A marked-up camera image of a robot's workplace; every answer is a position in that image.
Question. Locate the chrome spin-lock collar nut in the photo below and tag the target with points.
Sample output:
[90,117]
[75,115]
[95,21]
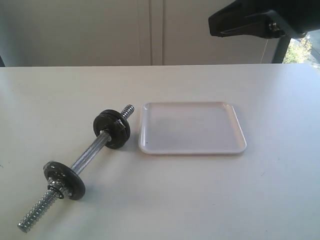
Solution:
[59,188]

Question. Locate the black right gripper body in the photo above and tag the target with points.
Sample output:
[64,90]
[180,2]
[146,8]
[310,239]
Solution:
[296,17]

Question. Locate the white rectangular plastic tray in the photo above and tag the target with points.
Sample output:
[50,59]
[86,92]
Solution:
[190,128]

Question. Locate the black window frame post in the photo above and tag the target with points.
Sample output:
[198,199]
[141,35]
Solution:
[281,50]

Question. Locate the chrome threaded dumbbell bar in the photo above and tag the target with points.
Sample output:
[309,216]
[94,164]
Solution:
[47,200]

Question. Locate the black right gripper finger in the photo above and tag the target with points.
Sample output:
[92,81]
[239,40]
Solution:
[241,17]

